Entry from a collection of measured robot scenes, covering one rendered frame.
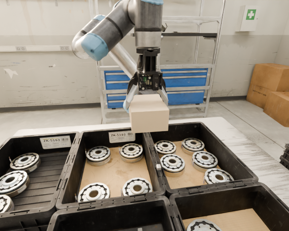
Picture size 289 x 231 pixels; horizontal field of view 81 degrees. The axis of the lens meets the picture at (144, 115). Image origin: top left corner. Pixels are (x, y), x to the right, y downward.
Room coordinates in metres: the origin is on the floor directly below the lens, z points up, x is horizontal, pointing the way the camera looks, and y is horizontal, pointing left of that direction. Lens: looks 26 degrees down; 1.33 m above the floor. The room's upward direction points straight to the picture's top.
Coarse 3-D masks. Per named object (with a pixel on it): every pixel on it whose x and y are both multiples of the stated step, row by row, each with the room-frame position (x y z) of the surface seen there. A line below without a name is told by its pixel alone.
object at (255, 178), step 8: (208, 128) 0.70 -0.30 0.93; (216, 136) 0.63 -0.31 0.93; (152, 144) 0.57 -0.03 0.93; (224, 144) 0.57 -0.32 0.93; (232, 152) 0.52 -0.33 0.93; (240, 160) 0.47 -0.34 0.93; (248, 168) 0.44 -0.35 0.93; (256, 176) 0.40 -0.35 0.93; (168, 184) 0.37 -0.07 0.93; (208, 184) 0.37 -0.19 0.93; (216, 184) 0.37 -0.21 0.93; (224, 184) 0.37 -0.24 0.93; (232, 184) 0.37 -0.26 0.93; (168, 192) 0.34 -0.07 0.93; (176, 192) 0.34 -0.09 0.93
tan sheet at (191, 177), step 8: (176, 144) 0.71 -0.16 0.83; (176, 152) 0.65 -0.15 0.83; (184, 152) 0.65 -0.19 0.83; (184, 160) 0.59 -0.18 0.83; (192, 168) 0.54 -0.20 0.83; (168, 176) 0.50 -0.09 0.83; (184, 176) 0.50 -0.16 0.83; (192, 176) 0.50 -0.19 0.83; (200, 176) 0.50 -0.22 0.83; (176, 184) 0.46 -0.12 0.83; (184, 184) 0.46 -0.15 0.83; (192, 184) 0.46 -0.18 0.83; (200, 184) 0.46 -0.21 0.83
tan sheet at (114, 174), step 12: (84, 168) 0.54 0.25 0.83; (96, 168) 0.54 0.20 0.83; (108, 168) 0.54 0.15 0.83; (120, 168) 0.54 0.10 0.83; (132, 168) 0.54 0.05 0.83; (144, 168) 0.54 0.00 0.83; (84, 180) 0.48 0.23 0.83; (96, 180) 0.48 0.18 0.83; (108, 180) 0.48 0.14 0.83; (120, 180) 0.48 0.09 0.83; (120, 192) 0.42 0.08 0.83
